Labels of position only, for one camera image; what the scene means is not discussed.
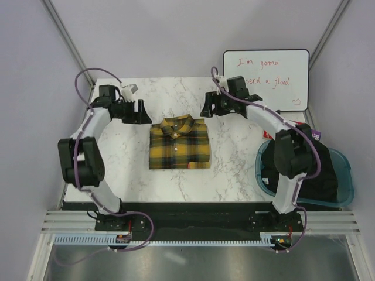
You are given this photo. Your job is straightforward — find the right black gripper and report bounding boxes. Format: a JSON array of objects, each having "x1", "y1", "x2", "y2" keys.
[{"x1": 200, "y1": 90, "x2": 236, "y2": 118}]

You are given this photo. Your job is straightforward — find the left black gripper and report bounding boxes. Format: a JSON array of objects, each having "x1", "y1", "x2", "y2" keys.
[{"x1": 114, "y1": 100, "x2": 152, "y2": 125}]

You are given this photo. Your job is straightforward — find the yellow plaid flannel shirt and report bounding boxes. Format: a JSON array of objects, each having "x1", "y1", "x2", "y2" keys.
[{"x1": 149, "y1": 114, "x2": 210, "y2": 170}]

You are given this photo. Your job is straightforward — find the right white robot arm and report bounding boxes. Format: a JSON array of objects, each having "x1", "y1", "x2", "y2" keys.
[{"x1": 200, "y1": 72, "x2": 321, "y2": 231}]

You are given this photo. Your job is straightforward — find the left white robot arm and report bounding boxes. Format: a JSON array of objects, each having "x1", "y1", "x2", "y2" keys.
[{"x1": 57, "y1": 84, "x2": 151, "y2": 230}]

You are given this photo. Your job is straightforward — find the red card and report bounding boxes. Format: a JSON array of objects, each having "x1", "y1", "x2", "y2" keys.
[{"x1": 262, "y1": 131, "x2": 272, "y2": 139}]

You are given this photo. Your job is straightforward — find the white dry-erase board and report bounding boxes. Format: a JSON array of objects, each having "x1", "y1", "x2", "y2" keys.
[{"x1": 223, "y1": 49, "x2": 310, "y2": 112}]

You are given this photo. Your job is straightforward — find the black shirt in bin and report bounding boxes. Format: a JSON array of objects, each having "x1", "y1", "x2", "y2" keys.
[{"x1": 261, "y1": 140, "x2": 338, "y2": 202}]

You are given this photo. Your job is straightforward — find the teal plastic bin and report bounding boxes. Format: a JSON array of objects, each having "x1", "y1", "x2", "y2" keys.
[{"x1": 255, "y1": 141, "x2": 354, "y2": 208}]

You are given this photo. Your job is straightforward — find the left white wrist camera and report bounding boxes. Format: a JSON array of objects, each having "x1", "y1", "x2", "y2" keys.
[{"x1": 120, "y1": 83, "x2": 138, "y2": 101}]

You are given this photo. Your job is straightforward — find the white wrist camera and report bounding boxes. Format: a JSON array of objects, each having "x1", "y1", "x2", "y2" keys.
[
  {"x1": 120, "y1": 83, "x2": 138, "y2": 101},
  {"x1": 213, "y1": 75, "x2": 228, "y2": 91}
]

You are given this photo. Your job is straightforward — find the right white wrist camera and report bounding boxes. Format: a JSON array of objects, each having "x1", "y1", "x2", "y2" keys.
[{"x1": 213, "y1": 75, "x2": 228, "y2": 91}]

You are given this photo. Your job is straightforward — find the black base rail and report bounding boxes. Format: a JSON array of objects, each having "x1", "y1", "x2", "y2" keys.
[{"x1": 94, "y1": 203, "x2": 304, "y2": 232}]

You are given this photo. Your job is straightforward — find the aluminium frame rails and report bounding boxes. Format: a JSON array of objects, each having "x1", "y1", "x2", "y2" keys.
[{"x1": 41, "y1": 211, "x2": 360, "y2": 235}]

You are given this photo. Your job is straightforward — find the white slotted cable duct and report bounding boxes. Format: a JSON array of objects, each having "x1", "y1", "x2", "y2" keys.
[{"x1": 53, "y1": 234, "x2": 292, "y2": 247}]

